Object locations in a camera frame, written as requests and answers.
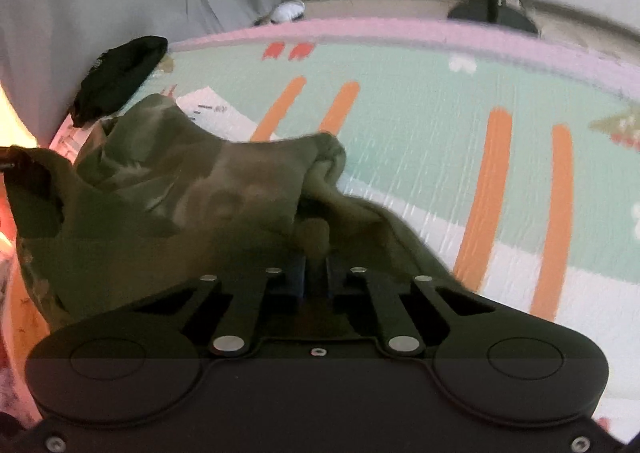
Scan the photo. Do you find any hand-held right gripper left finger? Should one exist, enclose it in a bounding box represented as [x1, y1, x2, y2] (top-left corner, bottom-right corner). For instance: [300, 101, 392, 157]
[132, 255, 307, 359]

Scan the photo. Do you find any olive green garment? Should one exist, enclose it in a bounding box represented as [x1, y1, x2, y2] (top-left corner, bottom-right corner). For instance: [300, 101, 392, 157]
[6, 93, 453, 331]

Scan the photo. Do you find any printed play mat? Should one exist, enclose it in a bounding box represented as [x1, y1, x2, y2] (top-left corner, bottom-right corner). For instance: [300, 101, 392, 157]
[0, 17, 640, 436]

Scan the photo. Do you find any black cloth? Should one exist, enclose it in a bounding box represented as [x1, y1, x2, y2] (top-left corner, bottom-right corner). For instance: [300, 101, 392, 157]
[71, 35, 169, 128]

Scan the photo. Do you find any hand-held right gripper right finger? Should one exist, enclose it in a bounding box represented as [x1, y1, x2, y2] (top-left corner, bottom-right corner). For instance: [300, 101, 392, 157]
[325, 255, 494, 359]

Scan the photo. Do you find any white shoe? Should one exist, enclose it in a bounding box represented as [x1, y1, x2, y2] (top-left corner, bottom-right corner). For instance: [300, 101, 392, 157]
[256, 0, 307, 27]

